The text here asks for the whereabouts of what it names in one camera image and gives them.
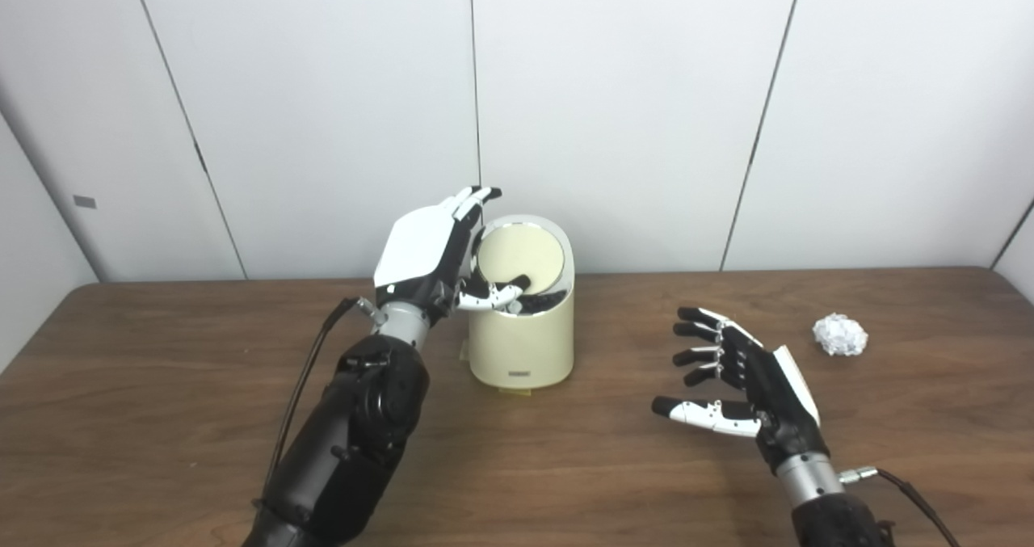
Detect white and black right hand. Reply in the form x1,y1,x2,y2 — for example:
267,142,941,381
651,306,830,475

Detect white and black left hand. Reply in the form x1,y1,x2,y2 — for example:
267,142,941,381
373,185,532,322

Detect white paper ball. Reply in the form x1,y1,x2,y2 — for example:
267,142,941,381
813,313,869,357

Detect cream round bin lid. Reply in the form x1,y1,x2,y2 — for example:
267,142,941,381
478,225,564,289

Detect cream-colored bin body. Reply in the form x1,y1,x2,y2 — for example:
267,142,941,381
467,214,576,390

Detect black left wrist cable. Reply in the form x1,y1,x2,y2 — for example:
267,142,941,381
257,297,389,515

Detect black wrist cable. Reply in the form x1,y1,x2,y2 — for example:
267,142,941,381
839,466,962,547
257,297,389,515

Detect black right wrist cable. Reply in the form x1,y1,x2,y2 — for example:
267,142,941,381
839,466,962,547

